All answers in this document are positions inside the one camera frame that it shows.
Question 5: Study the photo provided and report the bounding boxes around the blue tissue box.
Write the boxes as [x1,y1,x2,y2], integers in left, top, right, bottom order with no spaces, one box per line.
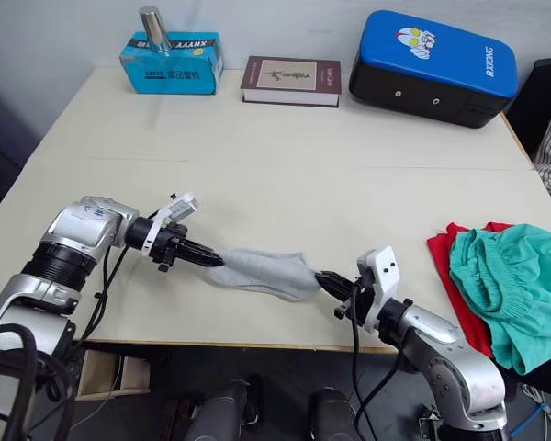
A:
[118,30,225,96]

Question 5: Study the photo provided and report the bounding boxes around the wooden box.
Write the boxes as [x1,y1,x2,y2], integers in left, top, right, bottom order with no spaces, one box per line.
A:
[75,348,152,401]

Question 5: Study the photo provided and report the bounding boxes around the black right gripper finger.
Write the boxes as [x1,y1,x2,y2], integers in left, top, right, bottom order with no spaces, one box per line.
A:
[319,279,353,302]
[314,270,355,291]

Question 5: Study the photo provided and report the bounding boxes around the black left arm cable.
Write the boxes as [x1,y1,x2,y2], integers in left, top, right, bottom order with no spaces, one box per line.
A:
[79,209,166,344]

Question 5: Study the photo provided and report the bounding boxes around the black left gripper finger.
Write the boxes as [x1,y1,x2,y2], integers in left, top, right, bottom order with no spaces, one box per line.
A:
[185,237,225,265]
[184,251,225,269]

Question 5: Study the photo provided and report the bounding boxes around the blue cable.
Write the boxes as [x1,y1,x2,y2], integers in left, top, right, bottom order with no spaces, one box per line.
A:
[509,398,551,438]

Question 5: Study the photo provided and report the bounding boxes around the dark red hardcover book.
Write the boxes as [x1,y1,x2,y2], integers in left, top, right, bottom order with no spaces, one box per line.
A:
[239,55,343,109]

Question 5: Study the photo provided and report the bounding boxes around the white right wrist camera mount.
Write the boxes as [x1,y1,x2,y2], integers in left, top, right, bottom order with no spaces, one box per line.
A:
[356,246,403,332]

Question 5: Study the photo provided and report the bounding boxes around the black chair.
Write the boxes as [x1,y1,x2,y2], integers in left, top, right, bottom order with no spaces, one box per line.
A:
[507,58,551,160]

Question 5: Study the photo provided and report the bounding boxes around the silver metal cylinder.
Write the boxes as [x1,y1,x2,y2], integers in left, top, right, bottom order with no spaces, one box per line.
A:
[139,5,172,54]

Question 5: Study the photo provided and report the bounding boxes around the dark rounded shape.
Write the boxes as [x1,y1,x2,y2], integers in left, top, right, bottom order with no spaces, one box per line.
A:
[309,388,360,441]
[183,379,253,441]

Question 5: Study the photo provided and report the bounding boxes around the green shorts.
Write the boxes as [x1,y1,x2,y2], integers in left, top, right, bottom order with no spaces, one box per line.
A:
[448,223,551,376]

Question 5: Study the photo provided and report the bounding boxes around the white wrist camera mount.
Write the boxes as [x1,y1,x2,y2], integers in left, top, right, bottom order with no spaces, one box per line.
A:
[356,246,403,332]
[141,191,198,256]

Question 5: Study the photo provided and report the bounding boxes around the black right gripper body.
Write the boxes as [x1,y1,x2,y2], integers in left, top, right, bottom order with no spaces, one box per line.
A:
[334,275,374,328]

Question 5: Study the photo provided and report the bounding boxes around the blue and black case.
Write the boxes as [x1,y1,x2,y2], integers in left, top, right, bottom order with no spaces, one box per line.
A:
[347,9,520,130]

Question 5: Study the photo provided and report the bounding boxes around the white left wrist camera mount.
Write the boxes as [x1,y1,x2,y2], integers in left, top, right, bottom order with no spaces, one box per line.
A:
[141,191,198,256]

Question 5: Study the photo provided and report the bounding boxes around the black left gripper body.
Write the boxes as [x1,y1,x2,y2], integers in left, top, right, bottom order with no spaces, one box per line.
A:
[149,222,189,273]

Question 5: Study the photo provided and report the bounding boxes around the red t-shirt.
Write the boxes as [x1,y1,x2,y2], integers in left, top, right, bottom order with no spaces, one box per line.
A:
[426,221,518,359]

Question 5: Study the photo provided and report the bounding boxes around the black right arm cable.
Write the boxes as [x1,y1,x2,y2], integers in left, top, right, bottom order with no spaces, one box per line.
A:
[347,284,406,441]

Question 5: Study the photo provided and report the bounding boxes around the grey sock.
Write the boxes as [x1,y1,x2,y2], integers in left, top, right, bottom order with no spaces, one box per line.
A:
[205,261,323,303]
[218,247,308,281]

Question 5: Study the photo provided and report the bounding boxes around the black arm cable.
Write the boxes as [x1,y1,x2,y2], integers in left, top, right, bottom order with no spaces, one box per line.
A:
[347,284,406,441]
[79,209,166,344]

